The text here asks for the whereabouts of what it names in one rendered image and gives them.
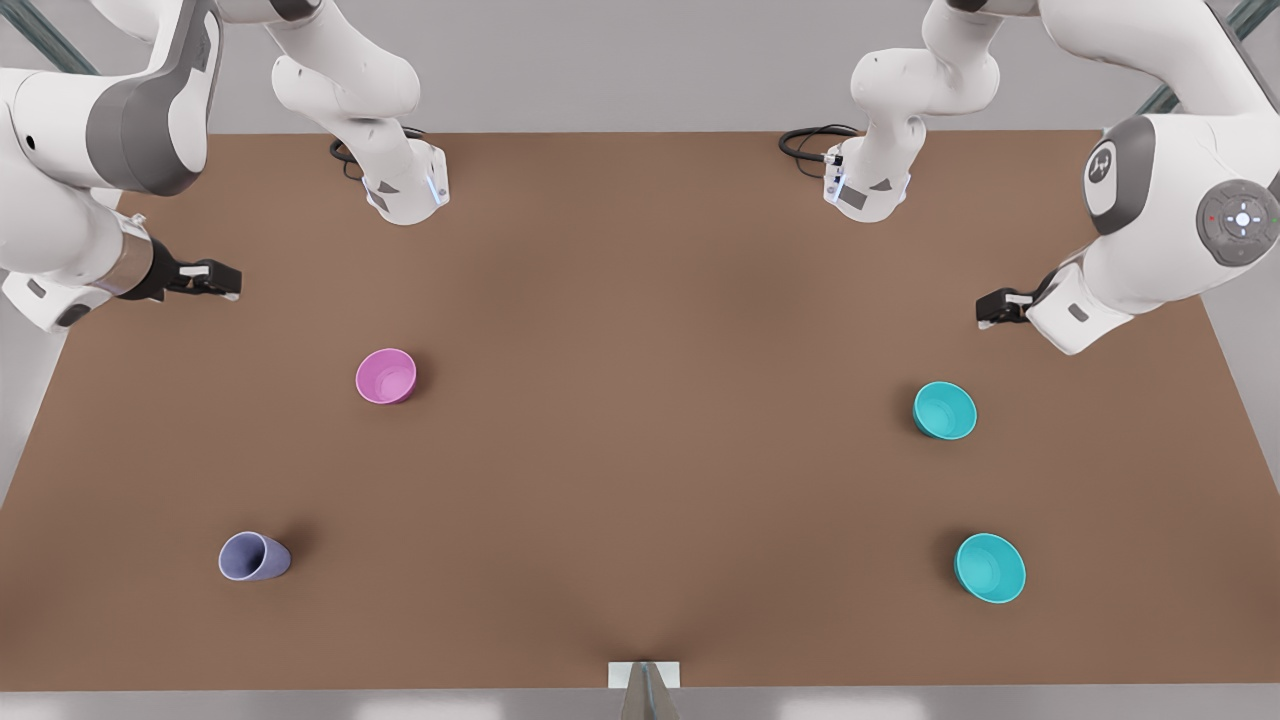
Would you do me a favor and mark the small teal bowl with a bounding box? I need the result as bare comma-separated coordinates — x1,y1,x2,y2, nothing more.
912,381,979,442

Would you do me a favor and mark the pink bowl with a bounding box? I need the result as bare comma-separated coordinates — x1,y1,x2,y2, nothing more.
355,348,418,406

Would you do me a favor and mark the large teal bowl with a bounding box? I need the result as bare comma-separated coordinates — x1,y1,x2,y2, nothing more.
953,532,1028,605

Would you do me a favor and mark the lavender cup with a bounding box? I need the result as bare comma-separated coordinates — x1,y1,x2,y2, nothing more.
218,531,293,582

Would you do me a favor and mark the black cable loop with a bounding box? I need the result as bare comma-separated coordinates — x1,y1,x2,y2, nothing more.
778,124,863,181
329,127,429,183

